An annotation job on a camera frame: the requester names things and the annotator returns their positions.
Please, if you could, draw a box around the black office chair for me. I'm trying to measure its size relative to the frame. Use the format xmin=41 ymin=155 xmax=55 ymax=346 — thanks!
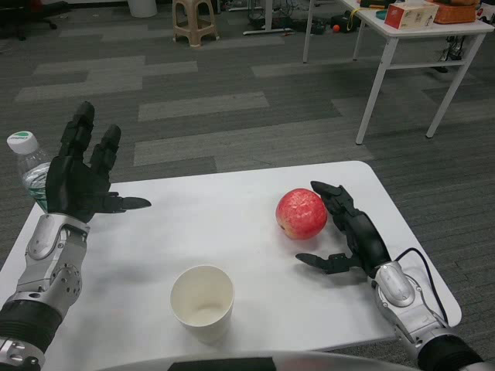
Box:
xmin=0 ymin=0 xmax=58 ymax=42

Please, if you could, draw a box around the beige plastic stool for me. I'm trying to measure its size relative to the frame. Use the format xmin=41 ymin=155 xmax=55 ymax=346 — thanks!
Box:
xmin=172 ymin=0 xmax=222 ymax=48

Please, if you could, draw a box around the red and white tissue box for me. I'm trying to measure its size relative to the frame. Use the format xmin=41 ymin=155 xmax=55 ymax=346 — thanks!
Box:
xmin=384 ymin=1 xmax=440 ymax=30

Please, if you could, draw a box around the red apple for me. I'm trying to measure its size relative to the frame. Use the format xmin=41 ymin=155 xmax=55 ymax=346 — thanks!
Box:
xmin=275 ymin=188 xmax=329 ymax=240

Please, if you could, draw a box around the clear plastic water bottle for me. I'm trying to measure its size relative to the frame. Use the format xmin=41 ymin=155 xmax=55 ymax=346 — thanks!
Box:
xmin=6 ymin=131 xmax=53 ymax=213

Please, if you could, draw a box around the silver robot chest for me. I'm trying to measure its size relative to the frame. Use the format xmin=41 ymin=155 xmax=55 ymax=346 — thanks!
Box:
xmin=88 ymin=350 xmax=422 ymax=371

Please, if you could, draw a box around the white paper cup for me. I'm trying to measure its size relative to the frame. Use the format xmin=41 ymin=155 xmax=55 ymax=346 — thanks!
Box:
xmin=169 ymin=264 xmax=236 ymax=344

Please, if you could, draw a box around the small white standing desk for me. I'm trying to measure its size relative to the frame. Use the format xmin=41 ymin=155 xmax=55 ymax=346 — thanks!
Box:
xmin=242 ymin=0 xmax=295 ymax=36

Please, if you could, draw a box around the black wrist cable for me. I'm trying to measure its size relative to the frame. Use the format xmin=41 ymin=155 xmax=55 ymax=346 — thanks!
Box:
xmin=394 ymin=247 xmax=449 ymax=325

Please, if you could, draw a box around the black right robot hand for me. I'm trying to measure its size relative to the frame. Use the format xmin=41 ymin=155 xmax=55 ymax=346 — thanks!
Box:
xmin=295 ymin=180 xmax=391 ymax=278

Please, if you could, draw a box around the green plant in white pot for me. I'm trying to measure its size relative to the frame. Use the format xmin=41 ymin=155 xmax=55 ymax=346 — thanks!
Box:
xmin=127 ymin=0 xmax=159 ymax=19

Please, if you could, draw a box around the long white table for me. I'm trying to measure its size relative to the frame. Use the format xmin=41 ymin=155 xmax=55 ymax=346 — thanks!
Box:
xmin=302 ymin=0 xmax=495 ymax=146

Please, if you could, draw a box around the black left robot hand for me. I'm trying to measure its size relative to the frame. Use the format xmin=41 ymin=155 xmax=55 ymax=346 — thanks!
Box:
xmin=45 ymin=100 xmax=152 ymax=223

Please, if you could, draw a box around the orange basket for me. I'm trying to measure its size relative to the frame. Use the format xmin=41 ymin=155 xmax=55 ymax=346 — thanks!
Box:
xmin=427 ymin=0 xmax=477 ymax=24

